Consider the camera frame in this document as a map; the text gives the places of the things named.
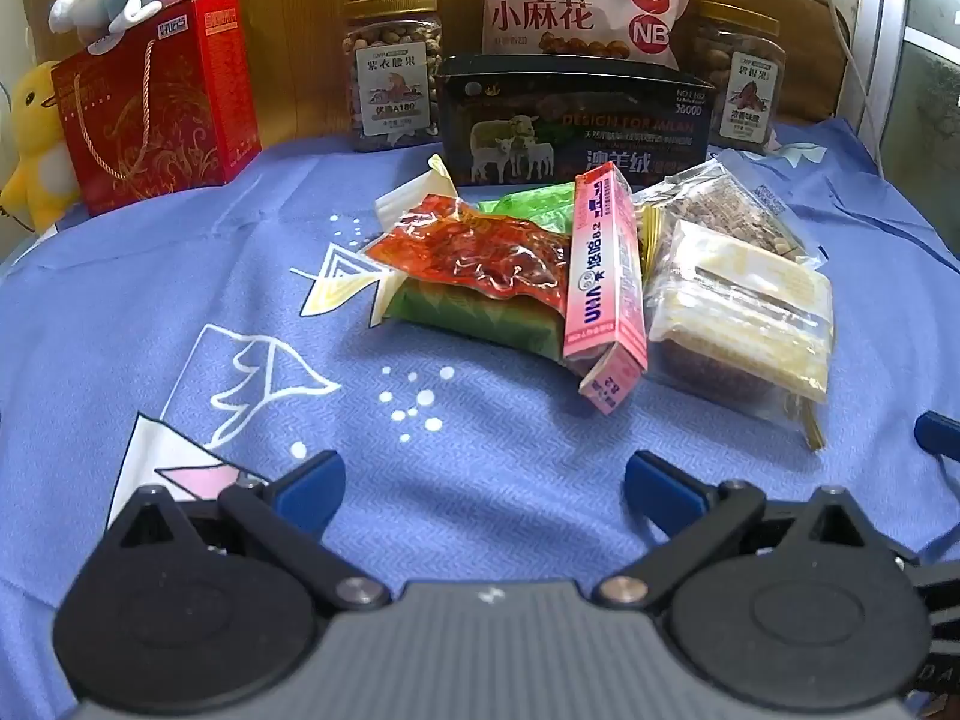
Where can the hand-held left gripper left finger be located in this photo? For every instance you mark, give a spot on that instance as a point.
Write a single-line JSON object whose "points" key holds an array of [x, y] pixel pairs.
{"points": [[311, 487]]}

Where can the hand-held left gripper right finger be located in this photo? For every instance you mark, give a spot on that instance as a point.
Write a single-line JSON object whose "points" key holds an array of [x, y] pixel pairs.
{"points": [[664, 484]]}

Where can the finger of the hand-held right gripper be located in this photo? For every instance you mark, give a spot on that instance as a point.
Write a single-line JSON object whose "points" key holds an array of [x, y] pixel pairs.
{"points": [[939, 433]]}

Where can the clear yellow cake packet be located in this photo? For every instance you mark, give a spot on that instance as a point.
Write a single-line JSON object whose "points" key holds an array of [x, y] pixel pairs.
{"points": [[739, 307]]}

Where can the long pink snack box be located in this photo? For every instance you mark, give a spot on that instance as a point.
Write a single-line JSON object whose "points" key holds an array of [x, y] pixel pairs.
{"points": [[604, 277]]}

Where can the dark green snack packet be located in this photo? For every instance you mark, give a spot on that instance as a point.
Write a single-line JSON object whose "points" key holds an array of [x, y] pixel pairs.
{"points": [[480, 319]]}

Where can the clear packet of pastries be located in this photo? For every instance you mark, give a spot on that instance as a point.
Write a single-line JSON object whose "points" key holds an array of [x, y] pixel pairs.
{"points": [[652, 240]]}

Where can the red snack packet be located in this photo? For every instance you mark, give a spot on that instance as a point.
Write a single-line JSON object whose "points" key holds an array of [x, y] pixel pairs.
{"points": [[465, 247]]}

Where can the black tin box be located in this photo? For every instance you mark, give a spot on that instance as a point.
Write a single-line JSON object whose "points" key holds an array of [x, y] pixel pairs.
{"points": [[600, 127]]}

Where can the blue printed bed sheet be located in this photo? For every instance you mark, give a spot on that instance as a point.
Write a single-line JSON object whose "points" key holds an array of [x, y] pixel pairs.
{"points": [[450, 420]]}

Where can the white framed window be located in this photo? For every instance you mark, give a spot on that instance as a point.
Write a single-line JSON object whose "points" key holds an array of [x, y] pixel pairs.
{"points": [[922, 52]]}

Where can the pecan nut jar gold lid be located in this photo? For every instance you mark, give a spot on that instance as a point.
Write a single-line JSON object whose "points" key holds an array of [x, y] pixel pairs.
{"points": [[746, 90]]}

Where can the cashew nut jar gold lid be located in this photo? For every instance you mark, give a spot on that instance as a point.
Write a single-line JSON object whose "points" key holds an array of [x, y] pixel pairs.
{"points": [[390, 90]]}

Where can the red gift box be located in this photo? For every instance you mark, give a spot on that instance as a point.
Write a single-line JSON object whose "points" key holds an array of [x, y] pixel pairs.
{"points": [[172, 105]]}

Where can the yellow duck plush toy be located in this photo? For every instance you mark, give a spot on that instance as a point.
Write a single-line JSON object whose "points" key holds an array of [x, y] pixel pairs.
{"points": [[37, 142]]}

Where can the large pink snack bag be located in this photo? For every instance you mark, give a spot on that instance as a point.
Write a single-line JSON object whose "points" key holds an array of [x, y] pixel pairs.
{"points": [[555, 15]]}

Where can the wood grain wall panel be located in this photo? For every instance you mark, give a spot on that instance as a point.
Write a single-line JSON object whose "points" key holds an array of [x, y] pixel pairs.
{"points": [[300, 30]]}

